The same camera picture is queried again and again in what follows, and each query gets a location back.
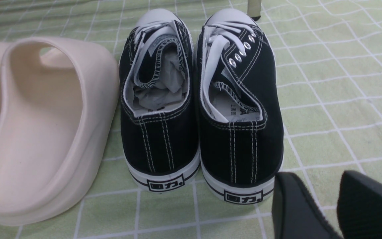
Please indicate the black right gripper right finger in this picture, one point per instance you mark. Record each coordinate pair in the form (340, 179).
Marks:
(359, 206)

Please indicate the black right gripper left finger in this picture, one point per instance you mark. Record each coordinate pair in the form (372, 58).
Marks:
(295, 213)

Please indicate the black canvas sneaker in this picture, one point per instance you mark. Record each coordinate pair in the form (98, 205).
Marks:
(241, 127)
(158, 117)

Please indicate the green checked cloth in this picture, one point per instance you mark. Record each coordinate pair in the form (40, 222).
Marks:
(329, 78)

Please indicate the right cream foam slide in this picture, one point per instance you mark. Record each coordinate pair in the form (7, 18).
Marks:
(59, 98)

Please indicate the right black canvas sneaker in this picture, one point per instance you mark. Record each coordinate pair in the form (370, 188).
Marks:
(241, 127)

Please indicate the left black canvas sneaker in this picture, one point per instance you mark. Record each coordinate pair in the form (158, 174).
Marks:
(158, 117)

